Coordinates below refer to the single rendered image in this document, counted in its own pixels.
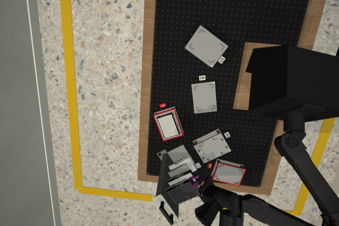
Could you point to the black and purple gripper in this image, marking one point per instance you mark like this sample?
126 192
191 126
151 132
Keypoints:
207 183

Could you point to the white microplate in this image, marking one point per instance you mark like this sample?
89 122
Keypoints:
186 160

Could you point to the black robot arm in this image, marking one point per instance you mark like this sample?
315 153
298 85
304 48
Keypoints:
290 146

